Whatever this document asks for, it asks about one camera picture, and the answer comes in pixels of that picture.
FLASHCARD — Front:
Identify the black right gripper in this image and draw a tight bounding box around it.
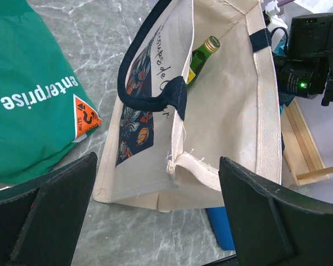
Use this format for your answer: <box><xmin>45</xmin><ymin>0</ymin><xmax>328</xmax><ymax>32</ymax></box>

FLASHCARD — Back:
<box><xmin>287</xmin><ymin>13</ymin><xmax>333</xmax><ymax>106</ymax></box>

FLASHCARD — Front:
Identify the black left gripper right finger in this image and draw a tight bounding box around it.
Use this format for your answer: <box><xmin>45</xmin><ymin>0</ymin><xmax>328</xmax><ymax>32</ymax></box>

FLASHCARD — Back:
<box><xmin>219</xmin><ymin>157</ymin><xmax>333</xmax><ymax>265</ymax></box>

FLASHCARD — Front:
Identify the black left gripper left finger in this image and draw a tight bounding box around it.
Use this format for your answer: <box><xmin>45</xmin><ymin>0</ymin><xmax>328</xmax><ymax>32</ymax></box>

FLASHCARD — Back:
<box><xmin>0</xmin><ymin>152</ymin><xmax>98</xmax><ymax>265</ymax></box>

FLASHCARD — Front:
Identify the green glass bottle gold cap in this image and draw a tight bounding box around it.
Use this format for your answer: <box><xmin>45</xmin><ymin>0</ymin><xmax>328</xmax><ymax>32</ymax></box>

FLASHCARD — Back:
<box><xmin>186</xmin><ymin>36</ymin><xmax>220</xmax><ymax>88</ymax></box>

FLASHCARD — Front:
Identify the beige canvas tote bag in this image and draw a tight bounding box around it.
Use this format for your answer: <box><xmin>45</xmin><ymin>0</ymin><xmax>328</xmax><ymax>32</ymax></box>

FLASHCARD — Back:
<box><xmin>93</xmin><ymin>1</ymin><xmax>281</xmax><ymax>212</ymax></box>

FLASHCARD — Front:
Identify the blue folded t-shirt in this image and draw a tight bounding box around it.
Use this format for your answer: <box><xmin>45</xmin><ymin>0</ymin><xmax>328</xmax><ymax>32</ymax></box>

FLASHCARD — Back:
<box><xmin>206</xmin><ymin>207</ymin><xmax>235</xmax><ymax>251</ymax></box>

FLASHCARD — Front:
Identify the turquoise hanging shirt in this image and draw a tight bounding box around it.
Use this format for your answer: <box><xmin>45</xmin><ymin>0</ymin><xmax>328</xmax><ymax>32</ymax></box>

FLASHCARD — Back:
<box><xmin>275</xmin><ymin>40</ymin><xmax>294</xmax><ymax>107</ymax></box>

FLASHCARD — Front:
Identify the wooden clothes rack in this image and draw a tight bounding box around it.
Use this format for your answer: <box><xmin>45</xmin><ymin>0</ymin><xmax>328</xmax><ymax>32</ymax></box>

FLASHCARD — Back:
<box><xmin>281</xmin><ymin>100</ymin><xmax>333</xmax><ymax>186</ymax></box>

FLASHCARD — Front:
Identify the green folded t-shirt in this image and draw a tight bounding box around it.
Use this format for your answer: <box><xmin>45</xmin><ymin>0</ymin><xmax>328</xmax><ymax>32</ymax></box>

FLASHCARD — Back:
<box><xmin>0</xmin><ymin>1</ymin><xmax>102</xmax><ymax>184</ymax></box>

